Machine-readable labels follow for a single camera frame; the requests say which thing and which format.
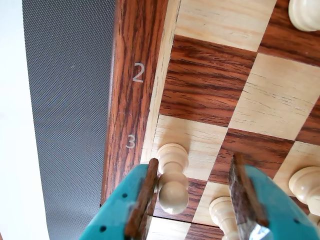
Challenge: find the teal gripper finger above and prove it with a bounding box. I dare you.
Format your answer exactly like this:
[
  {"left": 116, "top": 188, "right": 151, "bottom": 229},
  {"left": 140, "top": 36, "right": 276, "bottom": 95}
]
[
  {"left": 228, "top": 152, "right": 320, "bottom": 240},
  {"left": 79, "top": 157, "right": 160, "bottom": 240}
]

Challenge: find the light wooden chess pawn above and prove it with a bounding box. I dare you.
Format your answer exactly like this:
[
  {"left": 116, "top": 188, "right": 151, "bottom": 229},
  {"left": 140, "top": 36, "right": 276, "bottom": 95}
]
[
  {"left": 156, "top": 143, "right": 190, "bottom": 215},
  {"left": 208, "top": 196, "right": 241, "bottom": 240}
]

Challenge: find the light wooden chess knight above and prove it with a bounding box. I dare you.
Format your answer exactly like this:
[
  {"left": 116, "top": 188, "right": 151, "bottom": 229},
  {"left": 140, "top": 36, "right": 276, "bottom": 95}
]
[{"left": 288, "top": 166, "right": 320, "bottom": 225}]

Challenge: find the wooden folding chess board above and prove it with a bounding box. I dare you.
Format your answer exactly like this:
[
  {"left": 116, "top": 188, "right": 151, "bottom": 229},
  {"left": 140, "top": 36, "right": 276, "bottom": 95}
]
[{"left": 99, "top": 0, "right": 320, "bottom": 240}]

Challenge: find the light wooden chess rook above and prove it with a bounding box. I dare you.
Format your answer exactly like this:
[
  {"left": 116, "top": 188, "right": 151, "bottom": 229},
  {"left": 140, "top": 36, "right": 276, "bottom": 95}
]
[{"left": 288, "top": 0, "right": 320, "bottom": 33}]

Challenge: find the dark grey mesh mat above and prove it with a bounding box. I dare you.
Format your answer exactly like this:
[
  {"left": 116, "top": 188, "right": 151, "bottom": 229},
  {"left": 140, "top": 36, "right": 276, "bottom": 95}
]
[{"left": 21, "top": 0, "right": 116, "bottom": 240}]

